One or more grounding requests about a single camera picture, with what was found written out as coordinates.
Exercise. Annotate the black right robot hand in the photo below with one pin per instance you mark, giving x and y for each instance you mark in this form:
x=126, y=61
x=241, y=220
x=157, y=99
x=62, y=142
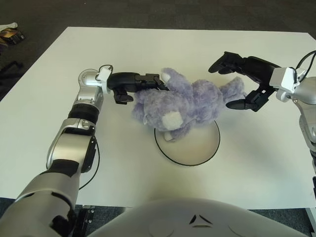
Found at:
x=259, y=67

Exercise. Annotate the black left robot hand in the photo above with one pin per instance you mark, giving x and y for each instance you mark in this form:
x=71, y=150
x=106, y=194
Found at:
x=123, y=81

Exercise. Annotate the purple plush doll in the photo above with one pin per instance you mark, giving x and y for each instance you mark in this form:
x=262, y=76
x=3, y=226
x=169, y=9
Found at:
x=187, y=103

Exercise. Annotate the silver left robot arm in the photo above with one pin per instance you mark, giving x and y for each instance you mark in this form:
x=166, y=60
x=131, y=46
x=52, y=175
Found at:
x=69, y=145

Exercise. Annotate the white plate with black rim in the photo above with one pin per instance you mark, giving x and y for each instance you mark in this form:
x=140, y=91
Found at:
x=195, y=150

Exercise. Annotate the black office chair base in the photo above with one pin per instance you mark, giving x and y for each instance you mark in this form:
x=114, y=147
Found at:
x=12, y=66

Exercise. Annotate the dark box on floor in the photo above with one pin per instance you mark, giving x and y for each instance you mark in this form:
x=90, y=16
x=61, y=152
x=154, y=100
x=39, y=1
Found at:
x=13, y=36

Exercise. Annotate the grey robot torso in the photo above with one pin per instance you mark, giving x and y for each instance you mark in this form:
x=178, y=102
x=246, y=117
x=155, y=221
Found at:
x=197, y=219

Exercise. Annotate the black metal table bracket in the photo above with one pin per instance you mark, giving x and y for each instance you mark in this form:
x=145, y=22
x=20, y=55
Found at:
x=86, y=217

